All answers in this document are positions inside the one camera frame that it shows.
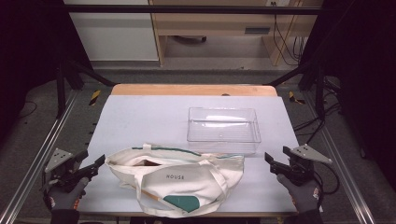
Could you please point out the person's right hand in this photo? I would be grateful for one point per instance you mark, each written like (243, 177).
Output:
(305, 196)

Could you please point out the black yellow tape strip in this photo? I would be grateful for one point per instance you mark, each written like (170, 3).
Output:
(95, 97)
(292, 97)

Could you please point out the person's left hand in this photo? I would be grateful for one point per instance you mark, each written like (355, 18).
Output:
(65, 199)

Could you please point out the black horizontal frame bar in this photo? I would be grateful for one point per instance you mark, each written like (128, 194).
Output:
(186, 9)

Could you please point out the white cabinet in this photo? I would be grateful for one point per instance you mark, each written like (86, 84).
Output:
(115, 34)

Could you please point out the black curtain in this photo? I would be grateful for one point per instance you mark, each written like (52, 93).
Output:
(367, 77)
(28, 46)

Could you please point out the wooden desk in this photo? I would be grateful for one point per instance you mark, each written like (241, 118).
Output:
(214, 21)

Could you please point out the aluminium rail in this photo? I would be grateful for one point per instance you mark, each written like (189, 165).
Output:
(342, 168)
(37, 155)

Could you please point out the black metal stand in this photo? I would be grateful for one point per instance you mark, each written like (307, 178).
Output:
(61, 93)
(319, 93)

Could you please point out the white table sheet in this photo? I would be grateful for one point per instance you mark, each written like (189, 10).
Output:
(140, 121)

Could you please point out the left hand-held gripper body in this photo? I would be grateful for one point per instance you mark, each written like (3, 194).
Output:
(57, 160)

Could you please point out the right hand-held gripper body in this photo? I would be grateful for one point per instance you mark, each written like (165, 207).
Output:
(303, 169)

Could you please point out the cream canvas tote bag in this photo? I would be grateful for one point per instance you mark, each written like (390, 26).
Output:
(186, 183)

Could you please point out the clear plastic box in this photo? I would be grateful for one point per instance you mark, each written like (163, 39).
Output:
(224, 132)

